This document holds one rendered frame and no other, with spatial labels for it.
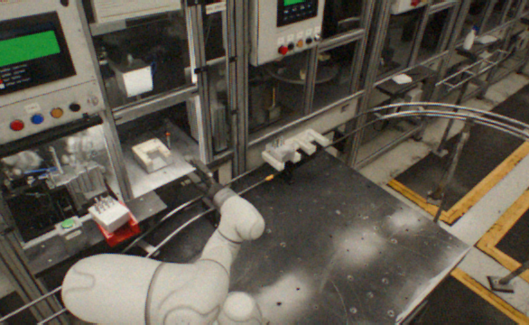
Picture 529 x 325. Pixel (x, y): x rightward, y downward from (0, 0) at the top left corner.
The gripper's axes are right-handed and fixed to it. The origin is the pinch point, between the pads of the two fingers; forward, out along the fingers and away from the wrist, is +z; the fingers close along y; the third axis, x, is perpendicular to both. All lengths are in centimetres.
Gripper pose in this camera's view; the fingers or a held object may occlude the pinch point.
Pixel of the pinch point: (191, 168)
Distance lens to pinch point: 153.1
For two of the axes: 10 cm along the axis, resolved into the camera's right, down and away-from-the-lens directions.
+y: 0.3, -7.7, -6.4
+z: -6.5, -5.0, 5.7
